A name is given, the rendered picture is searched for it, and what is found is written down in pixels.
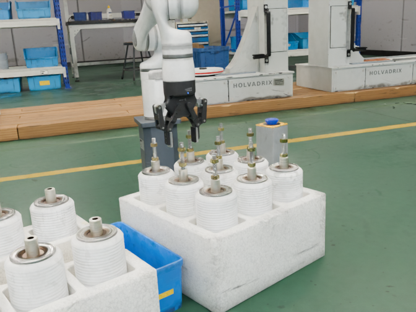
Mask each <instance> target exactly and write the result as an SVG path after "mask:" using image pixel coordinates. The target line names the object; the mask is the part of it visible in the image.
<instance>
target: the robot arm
mask: <svg viewBox="0 0 416 312"><path fill-rule="evenodd" d="M198 7H199V1H198V0H144V5H143V7H142V10H141V14H140V16H139V18H138V20H137V22H136V24H135V27H134V30H133V33H132V43H133V45H134V47H135V49H136V50H138V51H154V54H153V56H152V57H151V58H149V59H148V60H146V61H144V62H142V63H140V74H141V87H142V101H143V109H144V119H145V120H151V121H153V120H155V126H156V128H157V129H159V130H162V131H164V137H165V144H166V145H167V146H168V147H173V146H174V145H173V132H172V129H173V126H174V124H175V123H176V120H177V118H182V117H187V119H189V122H190V123H191V125H192V126H191V140H192V142H198V139H199V138H200V135H199V126H200V125H201V124H202V123H205V122H206V117H207V99H206V98H196V96H195V93H196V83H195V70H194V61H193V46H192V44H193V43H192V36H191V34H190V32H188V31H185V30H178V29H175V28H172V27H171V26H170V25H169V24H168V20H169V19H189V18H192V17H193V16H194V15H195V14H196V12H197V10H198ZM195 105H197V114H196V112H195V111H194V107H195ZM171 116H172V117H171ZM164 120H165V122H164Z"/></svg>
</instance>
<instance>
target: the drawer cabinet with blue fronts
mask: <svg viewBox="0 0 416 312"><path fill-rule="evenodd" d="M175 29H178V30H185V31H188V32H190V34H191V36H192V43H198V44H199V45H204V46H210V43H209V21H208V20H207V21H193V22H175Z"/></svg>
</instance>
